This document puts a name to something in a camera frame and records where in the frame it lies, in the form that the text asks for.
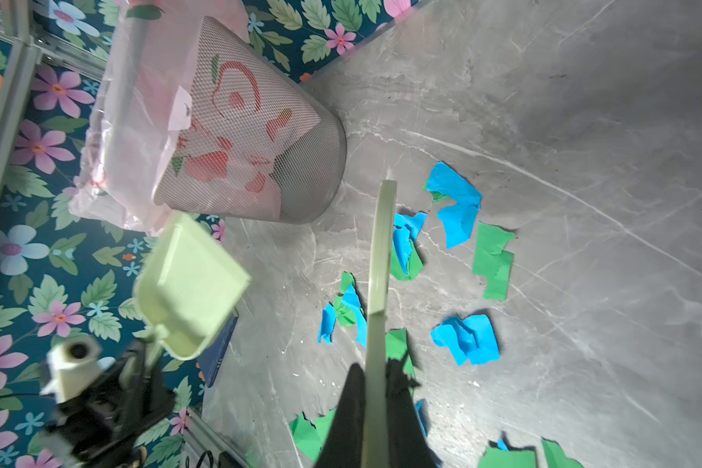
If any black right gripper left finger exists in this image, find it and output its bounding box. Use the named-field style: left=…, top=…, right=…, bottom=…
left=314, top=364, right=366, bottom=468

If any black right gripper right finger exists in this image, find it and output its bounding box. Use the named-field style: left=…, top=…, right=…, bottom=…
left=386, top=360, right=437, bottom=468

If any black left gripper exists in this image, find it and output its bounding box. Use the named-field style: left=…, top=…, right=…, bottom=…
left=58, top=341, right=176, bottom=462

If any light green hand brush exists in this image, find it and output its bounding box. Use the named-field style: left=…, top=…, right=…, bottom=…
left=361, top=179, right=397, bottom=468

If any light green dustpan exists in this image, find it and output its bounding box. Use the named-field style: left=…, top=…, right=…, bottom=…
left=133, top=212, right=252, bottom=361

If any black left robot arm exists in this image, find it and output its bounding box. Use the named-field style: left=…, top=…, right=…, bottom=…
left=40, top=337, right=176, bottom=467

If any green paper scrap bottom left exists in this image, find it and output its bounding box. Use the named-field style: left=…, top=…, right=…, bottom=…
left=289, top=409, right=337, bottom=462

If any small blue paper scrap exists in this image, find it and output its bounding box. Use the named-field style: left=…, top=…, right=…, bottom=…
left=415, top=399, right=429, bottom=438

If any green paper scrap right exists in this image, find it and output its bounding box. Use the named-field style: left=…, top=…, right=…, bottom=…
left=477, top=439, right=583, bottom=468

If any large green paper scrap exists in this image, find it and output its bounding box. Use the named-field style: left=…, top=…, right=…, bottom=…
left=385, top=329, right=415, bottom=378

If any blue crumpled paper scrap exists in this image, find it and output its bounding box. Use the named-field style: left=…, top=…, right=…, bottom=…
left=430, top=315, right=500, bottom=367

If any green scrap strip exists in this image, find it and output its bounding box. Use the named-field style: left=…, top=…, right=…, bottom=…
left=472, top=222, right=516, bottom=301

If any blue paper scrap top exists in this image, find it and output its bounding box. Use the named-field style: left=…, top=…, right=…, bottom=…
left=423, top=161, right=482, bottom=249

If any metal mesh trash bin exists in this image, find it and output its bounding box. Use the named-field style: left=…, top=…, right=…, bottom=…
left=152, top=17, right=346, bottom=224

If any pink plastic bin liner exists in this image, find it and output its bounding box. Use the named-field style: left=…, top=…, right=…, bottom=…
left=68, top=1, right=251, bottom=234

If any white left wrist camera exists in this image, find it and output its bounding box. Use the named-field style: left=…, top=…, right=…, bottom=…
left=40, top=335, right=103, bottom=404

